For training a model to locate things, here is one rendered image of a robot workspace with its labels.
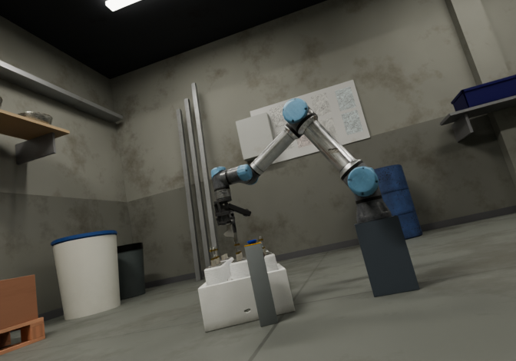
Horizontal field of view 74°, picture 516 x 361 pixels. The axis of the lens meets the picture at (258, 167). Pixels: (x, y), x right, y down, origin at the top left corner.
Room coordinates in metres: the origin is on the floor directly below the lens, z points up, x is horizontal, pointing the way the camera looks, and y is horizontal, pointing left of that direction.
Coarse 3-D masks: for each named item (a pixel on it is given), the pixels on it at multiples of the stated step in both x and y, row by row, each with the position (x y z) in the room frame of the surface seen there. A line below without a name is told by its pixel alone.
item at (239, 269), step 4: (244, 260) 1.60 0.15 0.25; (232, 264) 1.60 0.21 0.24; (236, 264) 1.59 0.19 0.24; (240, 264) 1.59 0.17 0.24; (244, 264) 1.59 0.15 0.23; (232, 268) 1.60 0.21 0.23; (236, 268) 1.59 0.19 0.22; (240, 268) 1.59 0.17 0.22; (244, 268) 1.59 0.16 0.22; (248, 268) 1.60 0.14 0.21; (232, 272) 1.61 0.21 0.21; (236, 272) 1.59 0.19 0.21; (240, 272) 1.59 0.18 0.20; (244, 272) 1.59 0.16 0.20; (248, 272) 1.60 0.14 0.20; (232, 276) 1.61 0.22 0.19; (236, 276) 1.59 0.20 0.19; (240, 276) 1.59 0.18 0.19; (244, 276) 1.59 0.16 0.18; (248, 276) 1.60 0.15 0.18
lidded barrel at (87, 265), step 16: (64, 240) 3.15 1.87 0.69; (80, 240) 3.17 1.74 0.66; (96, 240) 3.25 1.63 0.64; (112, 240) 3.41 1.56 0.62; (64, 256) 3.17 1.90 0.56; (80, 256) 3.18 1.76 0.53; (96, 256) 3.24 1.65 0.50; (112, 256) 3.40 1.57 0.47; (64, 272) 3.19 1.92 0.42; (80, 272) 3.18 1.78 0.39; (96, 272) 3.24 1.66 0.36; (112, 272) 3.38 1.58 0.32; (64, 288) 3.21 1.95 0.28; (80, 288) 3.19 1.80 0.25; (96, 288) 3.24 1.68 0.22; (112, 288) 3.37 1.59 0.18; (64, 304) 3.24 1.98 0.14; (80, 304) 3.19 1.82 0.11; (96, 304) 3.24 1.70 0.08; (112, 304) 3.36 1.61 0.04
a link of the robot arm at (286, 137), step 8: (288, 128) 1.60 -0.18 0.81; (280, 136) 1.63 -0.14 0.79; (288, 136) 1.62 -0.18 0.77; (296, 136) 1.62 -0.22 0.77; (272, 144) 1.64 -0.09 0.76; (280, 144) 1.63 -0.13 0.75; (288, 144) 1.64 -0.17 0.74; (264, 152) 1.66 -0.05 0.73; (272, 152) 1.64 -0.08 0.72; (280, 152) 1.66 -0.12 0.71; (256, 160) 1.67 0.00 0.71; (264, 160) 1.66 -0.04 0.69; (272, 160) 1.67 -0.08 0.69; (256, 168) 1.67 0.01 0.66; (264, 168) 1.68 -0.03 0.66; (256, 176) 1.70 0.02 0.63; (248, 184) 1.74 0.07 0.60
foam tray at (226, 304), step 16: (272, 272) 1.57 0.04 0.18; (208, 288) 1.55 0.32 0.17; (224, 288) 1.55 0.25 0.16; (240, 288) 1.56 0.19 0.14; (272, 288) 1.56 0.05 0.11; (288, 288) 1.57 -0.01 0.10; (208, 304) 1.55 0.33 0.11; (224, 304) 1.55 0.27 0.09; (240, 304) 1.56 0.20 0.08; (288, 304) 1.57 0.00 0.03; (208, 320) 1.55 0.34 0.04; (224, 320) 1.55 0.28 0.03; (240, 320) 1.55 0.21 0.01
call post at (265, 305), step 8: (248, 248) 1.43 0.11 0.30; (256, 248) 1.43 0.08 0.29; (248, 256) 1.43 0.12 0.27; (256, 256) 1.43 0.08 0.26; (248, 264) 1.43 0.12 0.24; (256, 264) 1.43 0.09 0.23; (264, 264) 1.43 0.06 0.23; (256, 272) 1.43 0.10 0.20; (264, 272) 1.43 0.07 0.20; (256, 280) 1.43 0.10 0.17; (264, 280) 1.43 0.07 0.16; (256, 288) 1.43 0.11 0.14; (264, 288) 1.43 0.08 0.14; (256, 296) 1.43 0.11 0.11; (264, 296) 1.43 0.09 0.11; (272, 296) 1.43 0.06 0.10; (256, 304) 1.43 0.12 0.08; (264, 304) 1.43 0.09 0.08; (272, 304) 1.43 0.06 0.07; (264, 312) 1.43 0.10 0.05; (272, 312) 1.43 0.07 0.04; (264, 320) 1.43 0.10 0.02; (272, 320) 1.43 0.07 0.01
